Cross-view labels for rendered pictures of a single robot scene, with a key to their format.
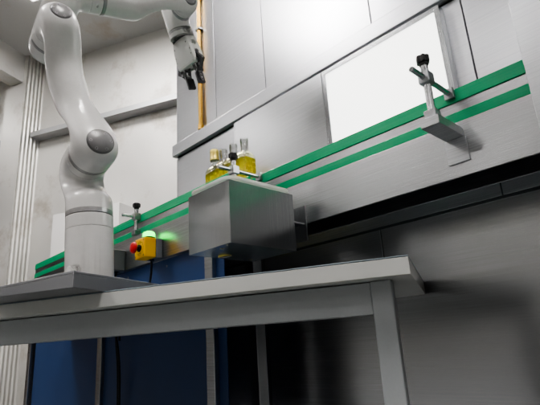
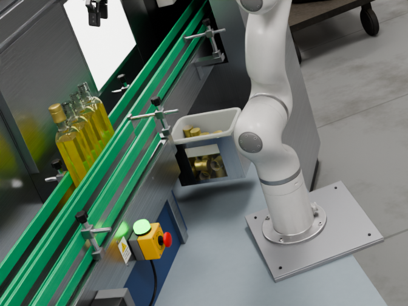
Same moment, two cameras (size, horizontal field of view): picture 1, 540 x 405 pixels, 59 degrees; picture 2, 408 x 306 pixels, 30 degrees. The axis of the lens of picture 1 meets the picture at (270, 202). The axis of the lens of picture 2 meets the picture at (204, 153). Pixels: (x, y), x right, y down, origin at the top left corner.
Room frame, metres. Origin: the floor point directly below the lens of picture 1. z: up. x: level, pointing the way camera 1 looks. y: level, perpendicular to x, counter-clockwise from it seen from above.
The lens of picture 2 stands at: (2.07, 2.12, 2.00)
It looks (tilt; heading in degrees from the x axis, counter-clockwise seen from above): 26 degrees down; 248
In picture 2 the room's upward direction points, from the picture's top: 19 degrees counter-clockwise
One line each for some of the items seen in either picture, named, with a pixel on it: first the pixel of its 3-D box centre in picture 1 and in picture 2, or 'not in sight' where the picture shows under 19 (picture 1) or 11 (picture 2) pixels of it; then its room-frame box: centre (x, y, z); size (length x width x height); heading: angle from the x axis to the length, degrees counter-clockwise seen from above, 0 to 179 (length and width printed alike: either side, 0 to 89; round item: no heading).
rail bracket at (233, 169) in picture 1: (239, 173); (154, 116); (1.35, 0.09, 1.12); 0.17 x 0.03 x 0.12; 134
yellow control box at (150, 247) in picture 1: (148, 249); (149, 242); (1.61, 0.43, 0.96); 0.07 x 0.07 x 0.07; 44
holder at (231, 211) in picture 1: (250, 225); (204, 149); (1.22, 0.06, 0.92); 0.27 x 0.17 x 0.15; 134
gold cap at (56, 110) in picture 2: (214, 155); (57, 113); (1.65, 0.20, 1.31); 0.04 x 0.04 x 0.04
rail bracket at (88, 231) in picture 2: (130, 218); (98, 234); (1.75, 0.54, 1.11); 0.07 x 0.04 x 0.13; 134
